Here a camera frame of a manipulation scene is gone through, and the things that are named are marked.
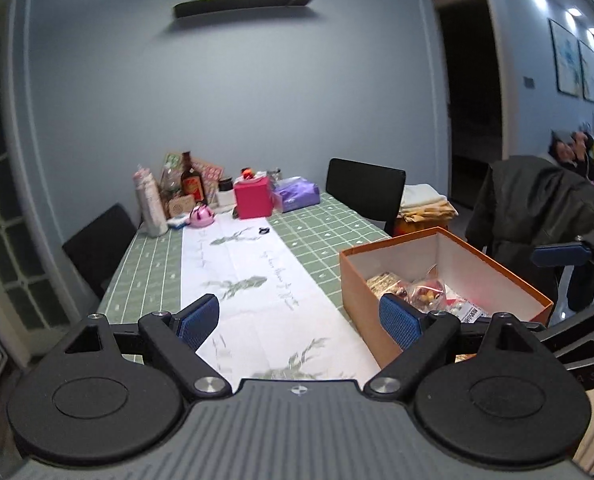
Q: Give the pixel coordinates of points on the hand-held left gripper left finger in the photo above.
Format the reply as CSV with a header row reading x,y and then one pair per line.
x,y
197,320

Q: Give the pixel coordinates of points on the white table runner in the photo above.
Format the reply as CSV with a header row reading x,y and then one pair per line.
x,y
257,300

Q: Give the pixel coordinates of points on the wall switch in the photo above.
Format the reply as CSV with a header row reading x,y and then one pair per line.
x,y
528,82

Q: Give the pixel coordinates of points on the black chair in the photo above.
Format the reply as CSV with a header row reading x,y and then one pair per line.
x,y
364,190
99,245

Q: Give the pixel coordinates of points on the purple tissue pack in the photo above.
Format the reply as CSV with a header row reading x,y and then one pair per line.
x,y
297,195

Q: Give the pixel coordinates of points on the orange cardboard box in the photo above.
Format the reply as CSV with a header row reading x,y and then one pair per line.
x,y
359,300

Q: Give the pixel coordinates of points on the glass paned door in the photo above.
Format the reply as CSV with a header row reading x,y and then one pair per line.
x,y
2,210

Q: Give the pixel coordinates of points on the small black box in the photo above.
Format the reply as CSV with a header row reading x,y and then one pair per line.
x,y
225,184

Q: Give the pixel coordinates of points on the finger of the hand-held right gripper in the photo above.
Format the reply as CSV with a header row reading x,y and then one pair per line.
x,y
587,325
559,255

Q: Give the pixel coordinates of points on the chair with dark jacket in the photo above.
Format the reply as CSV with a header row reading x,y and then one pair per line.
x,y
527,200

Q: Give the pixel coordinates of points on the framed wall picture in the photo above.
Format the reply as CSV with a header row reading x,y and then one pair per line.
x,y
588,72
564,57

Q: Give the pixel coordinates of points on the small beige radio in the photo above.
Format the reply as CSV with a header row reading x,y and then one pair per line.
x,y
181,206

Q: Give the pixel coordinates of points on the pink box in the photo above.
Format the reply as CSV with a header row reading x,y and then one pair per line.
x,y
252,199

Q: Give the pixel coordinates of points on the small blue white box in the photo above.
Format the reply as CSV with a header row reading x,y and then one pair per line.
x,y
177,222

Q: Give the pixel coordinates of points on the stack of folded cloths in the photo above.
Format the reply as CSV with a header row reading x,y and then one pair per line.
x,y
424,205

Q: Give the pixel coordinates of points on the brown glass bottle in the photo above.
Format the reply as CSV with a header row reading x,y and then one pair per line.
x,y
193,185

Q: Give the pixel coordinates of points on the dark wall shelf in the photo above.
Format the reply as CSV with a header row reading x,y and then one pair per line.
x,y
242,5

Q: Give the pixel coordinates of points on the small red toy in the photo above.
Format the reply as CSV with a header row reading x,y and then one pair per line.
x,y
249,174

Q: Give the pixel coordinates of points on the clear plastic bottle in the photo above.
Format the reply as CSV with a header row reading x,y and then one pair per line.
x,y
169,185

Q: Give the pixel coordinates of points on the clear bag of colourful snacks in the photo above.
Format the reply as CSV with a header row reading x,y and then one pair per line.
x,y
427,292

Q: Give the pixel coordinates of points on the red dot sticker sheet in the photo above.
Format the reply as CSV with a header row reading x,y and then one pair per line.
x,y
212,175

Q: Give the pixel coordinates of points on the green dot sticker sheet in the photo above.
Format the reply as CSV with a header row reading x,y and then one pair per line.
x,y
172,161

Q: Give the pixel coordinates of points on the pink round container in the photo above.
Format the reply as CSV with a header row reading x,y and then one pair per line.
x,y
202,216

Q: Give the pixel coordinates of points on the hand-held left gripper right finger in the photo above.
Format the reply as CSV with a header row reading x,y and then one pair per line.
x,y
399,320

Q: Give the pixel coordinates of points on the rice cracker packet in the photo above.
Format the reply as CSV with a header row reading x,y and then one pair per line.
x,y
383,282

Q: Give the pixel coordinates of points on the white thermos bottle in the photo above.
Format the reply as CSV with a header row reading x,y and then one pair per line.
x,y
151,205

